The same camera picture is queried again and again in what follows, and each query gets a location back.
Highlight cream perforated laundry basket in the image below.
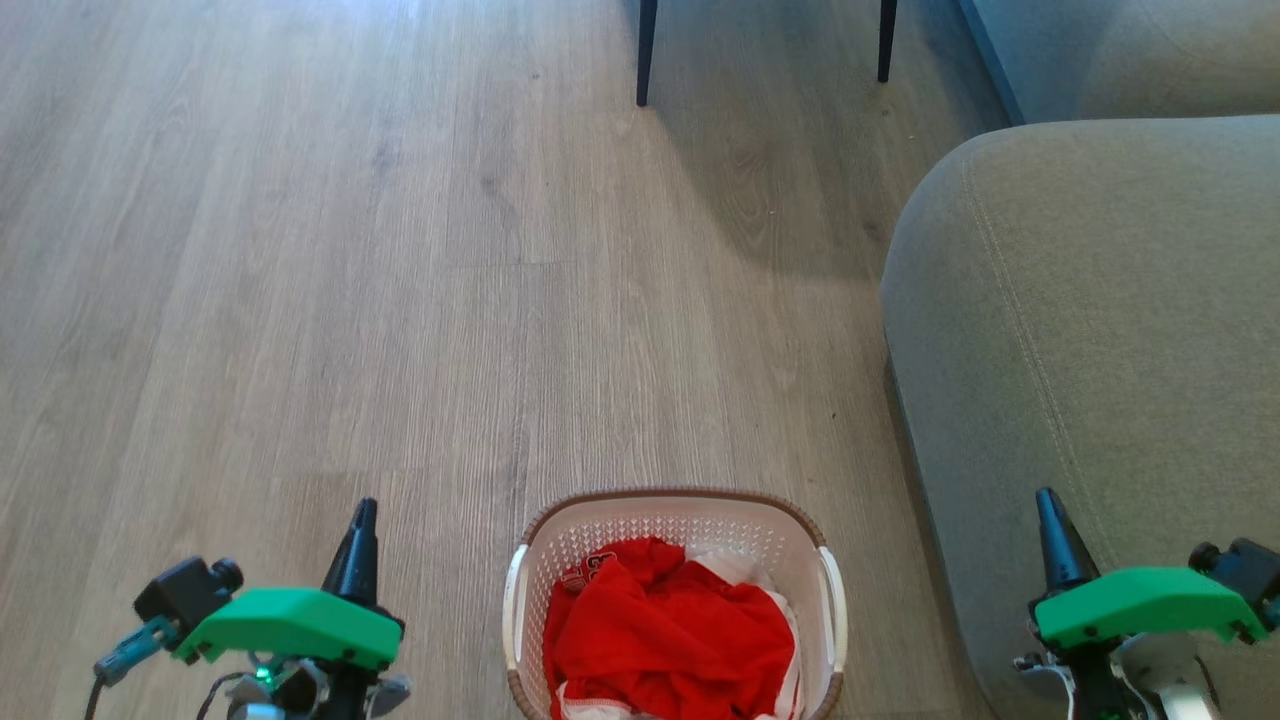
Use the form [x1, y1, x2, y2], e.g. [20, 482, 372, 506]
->
[502, 487, 849, 720]

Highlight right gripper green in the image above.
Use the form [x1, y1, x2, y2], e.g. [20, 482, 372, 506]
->
[1031, 487, 1269, 653]

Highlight white garment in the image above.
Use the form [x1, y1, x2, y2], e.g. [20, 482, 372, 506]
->
[557, 545, 806, 720]

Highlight teal camera cable plug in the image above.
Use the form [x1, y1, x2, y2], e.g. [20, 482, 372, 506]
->
[95, 617, 183, 688]

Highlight black table legs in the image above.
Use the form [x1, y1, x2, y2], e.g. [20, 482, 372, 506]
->
[636, 0, 898, 108]

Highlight red jersey garment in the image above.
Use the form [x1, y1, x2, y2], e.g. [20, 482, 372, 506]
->
[542, 537, 798, 720]

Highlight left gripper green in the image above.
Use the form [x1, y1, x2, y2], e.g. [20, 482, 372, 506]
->
[172, 498, 406, 671]

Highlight grey fabric sofa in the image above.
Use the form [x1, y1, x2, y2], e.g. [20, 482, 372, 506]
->
[880, 0, 1280, 720]

